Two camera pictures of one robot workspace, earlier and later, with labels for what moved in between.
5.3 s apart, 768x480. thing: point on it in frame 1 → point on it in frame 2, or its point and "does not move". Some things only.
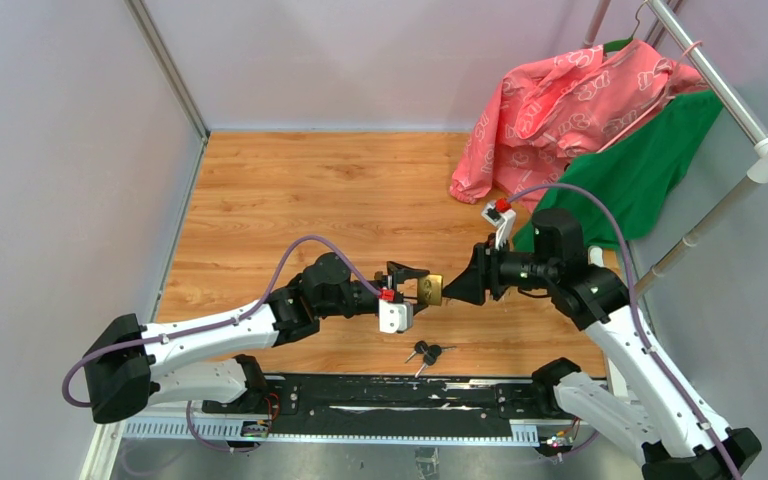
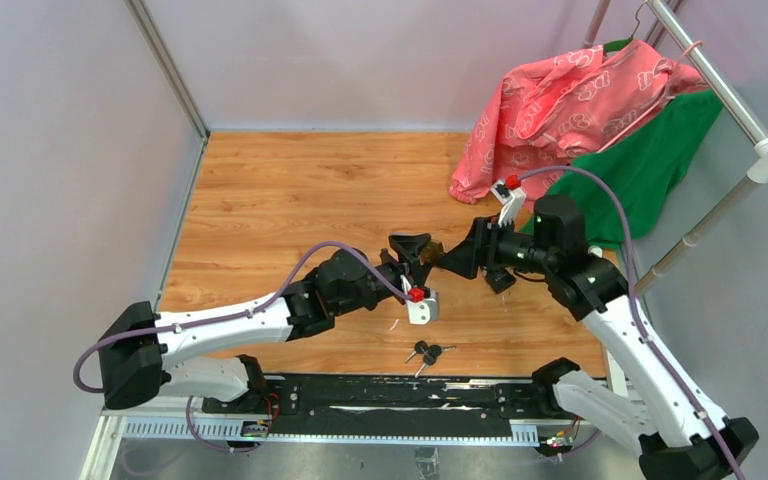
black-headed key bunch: (432, 352) does not move
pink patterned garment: (549, 113) does not move
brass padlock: (430, 289) → (431, 252)
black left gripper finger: (404, 272) → (409, 245)
